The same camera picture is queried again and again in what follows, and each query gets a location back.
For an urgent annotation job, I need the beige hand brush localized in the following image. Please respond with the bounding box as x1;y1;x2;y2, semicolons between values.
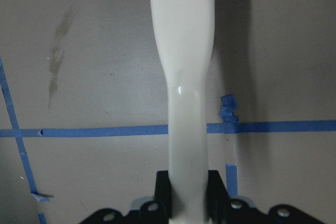
150;0;215;223

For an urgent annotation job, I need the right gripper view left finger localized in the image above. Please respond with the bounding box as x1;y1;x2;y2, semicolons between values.
155;170;172;223

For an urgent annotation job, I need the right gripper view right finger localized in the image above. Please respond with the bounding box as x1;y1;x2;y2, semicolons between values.
207;170;229;223

